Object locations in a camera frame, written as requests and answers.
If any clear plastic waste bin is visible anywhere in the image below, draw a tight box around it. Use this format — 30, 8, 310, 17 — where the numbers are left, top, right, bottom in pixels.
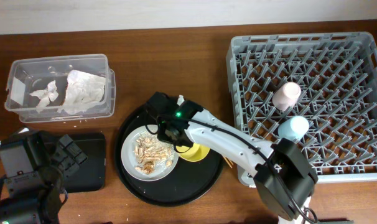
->
4, 54, 116, 123

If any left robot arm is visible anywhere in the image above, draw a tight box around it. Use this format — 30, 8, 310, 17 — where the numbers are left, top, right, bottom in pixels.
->
0, 131, 88, 224

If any yellow plastic bowl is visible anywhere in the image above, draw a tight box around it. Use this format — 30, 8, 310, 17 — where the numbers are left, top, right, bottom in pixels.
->
179, 144, 210, 162

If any wooden chopstick lower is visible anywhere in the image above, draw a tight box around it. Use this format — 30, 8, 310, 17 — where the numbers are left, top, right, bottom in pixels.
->
223, 156, 233, 169

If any pink plastic cup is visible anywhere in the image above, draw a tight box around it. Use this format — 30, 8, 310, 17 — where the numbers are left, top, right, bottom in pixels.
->
272, 82, 302, 111

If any gold snack wrapper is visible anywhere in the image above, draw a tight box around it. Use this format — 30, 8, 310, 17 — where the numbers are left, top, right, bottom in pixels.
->
30, 80, 58, 113

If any grey dishwasher rack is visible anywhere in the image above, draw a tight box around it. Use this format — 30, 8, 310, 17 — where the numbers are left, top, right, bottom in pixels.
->
226, 32, 377, 183

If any round black serving tray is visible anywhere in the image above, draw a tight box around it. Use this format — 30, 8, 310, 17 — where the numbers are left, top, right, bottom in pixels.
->
113, 106, 224, 207

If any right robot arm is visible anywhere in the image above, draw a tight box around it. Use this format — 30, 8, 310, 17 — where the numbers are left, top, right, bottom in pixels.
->
144, 92, 319, 223

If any blue plastic cup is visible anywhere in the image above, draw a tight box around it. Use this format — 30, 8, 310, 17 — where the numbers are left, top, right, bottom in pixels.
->
277, 116, 310, 142

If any food scraps pile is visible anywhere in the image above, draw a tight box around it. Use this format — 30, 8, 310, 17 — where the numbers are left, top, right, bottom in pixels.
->
133, 132, 175, 175

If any grey plate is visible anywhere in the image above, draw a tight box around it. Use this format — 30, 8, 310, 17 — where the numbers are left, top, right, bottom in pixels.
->
121, 124, 179, 182

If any white napkin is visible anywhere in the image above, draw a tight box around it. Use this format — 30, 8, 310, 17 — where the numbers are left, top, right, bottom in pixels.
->
56, 70, 106, 115

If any black rectangular tray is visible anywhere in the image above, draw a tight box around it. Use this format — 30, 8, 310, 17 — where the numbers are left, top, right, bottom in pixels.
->
65, 133, 106, 193

